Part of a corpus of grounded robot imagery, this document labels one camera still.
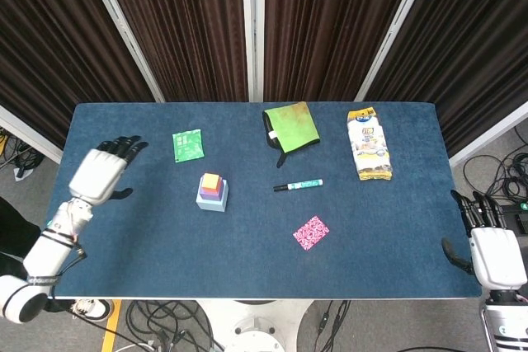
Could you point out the yellow floor tape strip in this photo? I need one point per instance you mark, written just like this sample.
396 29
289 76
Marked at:
111 327

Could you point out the medium purple cube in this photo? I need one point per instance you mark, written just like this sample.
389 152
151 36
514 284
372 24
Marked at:
206 193

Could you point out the white partition frame post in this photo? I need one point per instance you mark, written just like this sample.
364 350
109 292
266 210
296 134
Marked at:
392 34
491 133
252 26
29 133
123 30

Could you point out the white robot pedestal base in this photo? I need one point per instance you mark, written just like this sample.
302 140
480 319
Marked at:
255 327

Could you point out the white paper scrap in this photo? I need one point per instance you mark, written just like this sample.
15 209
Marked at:
22 174

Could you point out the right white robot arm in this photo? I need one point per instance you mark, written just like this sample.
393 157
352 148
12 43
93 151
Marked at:
507 323

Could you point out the green cloth with black edge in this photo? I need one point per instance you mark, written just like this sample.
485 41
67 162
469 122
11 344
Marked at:
293 127

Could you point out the white black sneaker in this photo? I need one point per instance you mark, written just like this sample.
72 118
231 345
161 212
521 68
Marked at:
95 310

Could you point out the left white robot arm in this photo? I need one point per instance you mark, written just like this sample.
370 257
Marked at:
45 253

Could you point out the small orange cube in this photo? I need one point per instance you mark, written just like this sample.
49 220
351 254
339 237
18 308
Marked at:
211 181

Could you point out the blue felt table mat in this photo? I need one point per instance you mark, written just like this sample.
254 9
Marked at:
371 245

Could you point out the black box with green light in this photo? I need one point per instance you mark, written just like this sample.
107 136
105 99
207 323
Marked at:
517 214

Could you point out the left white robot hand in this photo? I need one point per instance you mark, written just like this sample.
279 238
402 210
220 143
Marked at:
97 175

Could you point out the teal marker pen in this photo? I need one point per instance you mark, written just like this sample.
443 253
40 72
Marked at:
303 184

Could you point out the person in black clothing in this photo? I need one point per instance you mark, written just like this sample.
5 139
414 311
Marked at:
14 228

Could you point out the dark brown curtain panel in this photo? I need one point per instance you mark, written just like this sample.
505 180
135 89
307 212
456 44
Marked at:
49 38
330 26
181 26
470 47

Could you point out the large light blue cube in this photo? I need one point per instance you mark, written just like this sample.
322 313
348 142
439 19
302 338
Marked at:
210 205

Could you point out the yellow white snack bag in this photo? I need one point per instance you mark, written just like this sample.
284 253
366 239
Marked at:
371 146

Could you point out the green sachet packet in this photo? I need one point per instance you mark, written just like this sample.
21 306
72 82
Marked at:
188 146

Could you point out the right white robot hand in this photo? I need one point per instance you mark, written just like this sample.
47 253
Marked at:
497 257

